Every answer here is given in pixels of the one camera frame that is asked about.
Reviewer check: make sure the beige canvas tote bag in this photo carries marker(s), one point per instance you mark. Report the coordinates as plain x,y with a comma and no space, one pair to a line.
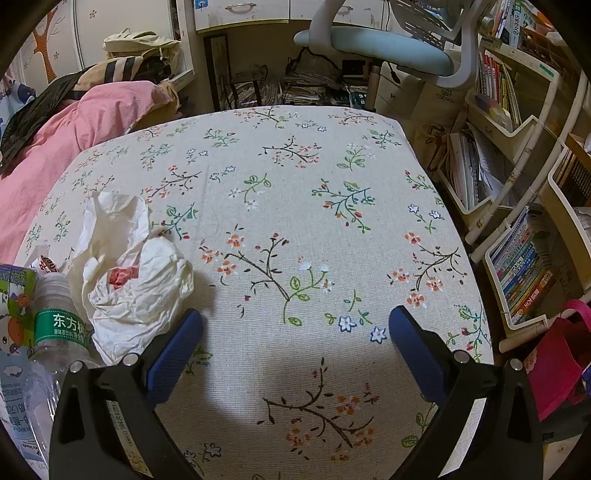
438,101

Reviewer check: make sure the whale print bedsheet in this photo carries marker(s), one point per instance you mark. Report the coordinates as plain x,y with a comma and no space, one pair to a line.
14,99

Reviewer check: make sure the row of colourful books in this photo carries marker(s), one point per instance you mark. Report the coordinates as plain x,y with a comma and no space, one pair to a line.
517,272

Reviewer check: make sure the white desk with drawers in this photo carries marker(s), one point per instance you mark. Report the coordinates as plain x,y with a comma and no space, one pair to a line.
240,18

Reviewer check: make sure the light blue office chair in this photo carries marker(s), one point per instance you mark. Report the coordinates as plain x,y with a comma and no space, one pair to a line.
383,44

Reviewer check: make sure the black cloth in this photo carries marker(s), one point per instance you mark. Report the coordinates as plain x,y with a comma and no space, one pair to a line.
46,99

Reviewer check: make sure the beige backpack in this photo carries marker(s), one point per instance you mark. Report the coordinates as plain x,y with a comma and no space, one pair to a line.
138,44

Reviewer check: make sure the pink blanket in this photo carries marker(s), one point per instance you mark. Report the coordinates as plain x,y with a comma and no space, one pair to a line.
60,152

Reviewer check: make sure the striped beige bag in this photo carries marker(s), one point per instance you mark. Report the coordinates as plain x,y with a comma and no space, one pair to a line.
115,69

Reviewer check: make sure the dark picture frame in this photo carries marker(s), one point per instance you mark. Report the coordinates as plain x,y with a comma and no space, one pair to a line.
217,69

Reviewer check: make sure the white wardrobe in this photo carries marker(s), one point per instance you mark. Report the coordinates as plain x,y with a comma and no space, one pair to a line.
124,18

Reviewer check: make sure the white paper wrapper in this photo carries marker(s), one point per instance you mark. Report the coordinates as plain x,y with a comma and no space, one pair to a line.
152,286

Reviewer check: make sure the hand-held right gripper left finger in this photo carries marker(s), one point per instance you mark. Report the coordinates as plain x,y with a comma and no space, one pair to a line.
178,355

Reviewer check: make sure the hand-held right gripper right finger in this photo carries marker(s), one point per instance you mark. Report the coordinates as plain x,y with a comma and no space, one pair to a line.
415,350

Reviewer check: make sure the white tiered book cart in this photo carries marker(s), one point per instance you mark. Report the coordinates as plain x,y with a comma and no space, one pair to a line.
498,127

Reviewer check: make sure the magenta fabric bag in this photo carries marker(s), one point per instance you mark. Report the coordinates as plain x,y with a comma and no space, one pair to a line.
554,364

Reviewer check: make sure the row of thin red books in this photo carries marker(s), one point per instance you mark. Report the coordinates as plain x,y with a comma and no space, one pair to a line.
494,78

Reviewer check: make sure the stack of magazines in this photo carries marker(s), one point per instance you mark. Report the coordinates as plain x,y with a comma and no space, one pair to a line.
304,87

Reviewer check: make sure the clear plastic water bottle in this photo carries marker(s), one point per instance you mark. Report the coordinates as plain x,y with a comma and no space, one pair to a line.
51,369

